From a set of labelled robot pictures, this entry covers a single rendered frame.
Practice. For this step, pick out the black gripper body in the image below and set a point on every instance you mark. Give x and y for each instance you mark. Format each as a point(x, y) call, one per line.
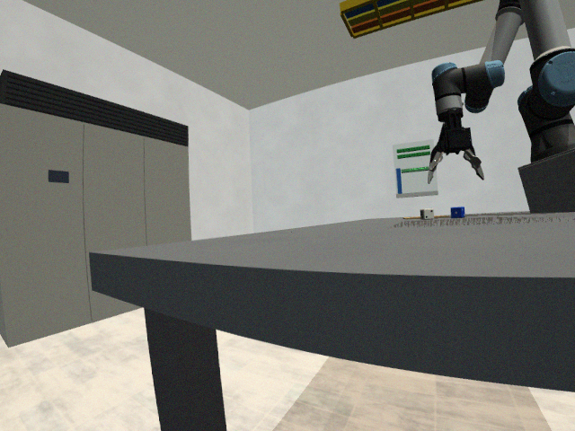
point(454, 139)

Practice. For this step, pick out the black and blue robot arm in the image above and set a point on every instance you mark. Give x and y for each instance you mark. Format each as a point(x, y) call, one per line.
point(545, 109)

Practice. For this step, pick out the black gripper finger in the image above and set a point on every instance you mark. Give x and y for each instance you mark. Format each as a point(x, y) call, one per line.
point(435, 158)
point(474, 161)

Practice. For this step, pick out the blue die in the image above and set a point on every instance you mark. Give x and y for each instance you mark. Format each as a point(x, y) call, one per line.
point(457, 212)

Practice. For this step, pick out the white die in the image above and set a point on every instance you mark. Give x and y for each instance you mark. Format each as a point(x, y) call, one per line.
point(427, 214)

